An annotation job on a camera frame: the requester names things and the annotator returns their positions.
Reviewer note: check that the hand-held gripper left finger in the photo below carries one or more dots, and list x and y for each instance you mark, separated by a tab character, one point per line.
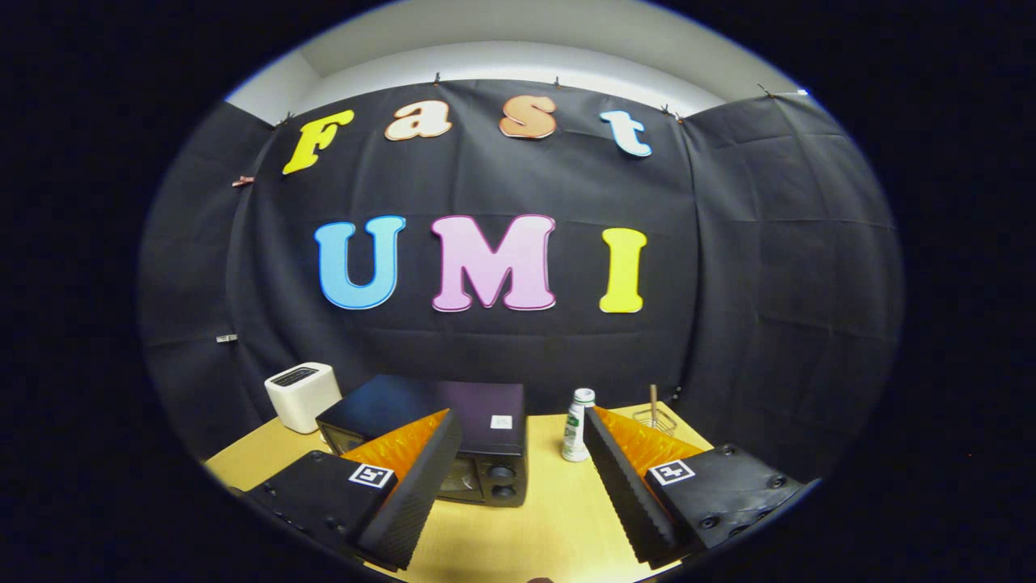
421	494

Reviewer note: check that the white green label bottle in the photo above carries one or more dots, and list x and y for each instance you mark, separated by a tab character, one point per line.
576	425

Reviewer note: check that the white bread toaster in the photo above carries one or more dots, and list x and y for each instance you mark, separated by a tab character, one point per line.
301	401

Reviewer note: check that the black backdrop cloth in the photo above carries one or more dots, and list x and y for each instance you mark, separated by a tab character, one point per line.
502	182

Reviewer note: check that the wooden stick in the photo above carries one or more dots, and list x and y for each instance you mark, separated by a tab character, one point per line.
653	401

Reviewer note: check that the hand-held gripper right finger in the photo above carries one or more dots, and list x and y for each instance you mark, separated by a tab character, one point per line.
623	494

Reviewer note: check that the black toaster oven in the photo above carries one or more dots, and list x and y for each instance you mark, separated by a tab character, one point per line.
477	413

